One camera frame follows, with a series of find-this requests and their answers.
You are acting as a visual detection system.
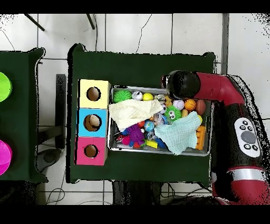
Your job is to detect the wooden box three holes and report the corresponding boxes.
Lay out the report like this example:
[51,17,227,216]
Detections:
[75,79,112,166]

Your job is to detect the pale yellow cloth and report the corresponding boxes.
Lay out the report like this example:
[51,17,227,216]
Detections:
[108,99,163,132]

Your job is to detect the small silver can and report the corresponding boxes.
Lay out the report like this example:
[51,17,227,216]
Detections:
[132,90,144,101]

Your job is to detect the plain green spiky ball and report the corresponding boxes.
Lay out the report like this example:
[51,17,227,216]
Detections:
[113,89,133,104]

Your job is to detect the purple spiky toy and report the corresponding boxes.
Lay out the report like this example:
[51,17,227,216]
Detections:
[126,124,146,146]

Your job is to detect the green spiky ball with eyes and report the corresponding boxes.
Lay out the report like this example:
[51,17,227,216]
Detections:
[164,105,182,122]

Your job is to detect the white baseball toy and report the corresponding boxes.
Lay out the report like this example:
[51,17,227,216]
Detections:
[173,99,185,111]

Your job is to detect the mint green cloth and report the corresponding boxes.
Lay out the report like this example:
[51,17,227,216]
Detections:
[153,111,203,156]

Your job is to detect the orange basketball toy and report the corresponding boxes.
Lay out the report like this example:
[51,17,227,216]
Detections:
[184,99,197,112]

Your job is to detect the brown rubber ball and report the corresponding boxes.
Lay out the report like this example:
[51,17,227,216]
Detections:
[195,99,207,116]

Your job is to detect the black flat panel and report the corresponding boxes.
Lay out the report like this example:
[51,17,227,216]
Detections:
[55,73,67,150]

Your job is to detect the black tripod leg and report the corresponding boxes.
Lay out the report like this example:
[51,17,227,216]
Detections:
[24,13,45,32]
[86,13,95,30]

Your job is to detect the dark green side table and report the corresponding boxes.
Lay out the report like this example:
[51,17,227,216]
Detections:
[0,48,47,182]

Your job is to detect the green round disc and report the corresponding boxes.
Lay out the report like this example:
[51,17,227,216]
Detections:
[0,71,13,102]

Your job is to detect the magenta round disc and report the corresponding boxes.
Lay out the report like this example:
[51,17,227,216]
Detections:
[0,139,13,176]

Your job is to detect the shallow wire mesh bin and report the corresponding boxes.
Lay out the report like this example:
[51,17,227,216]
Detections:
[108,86,214,157]

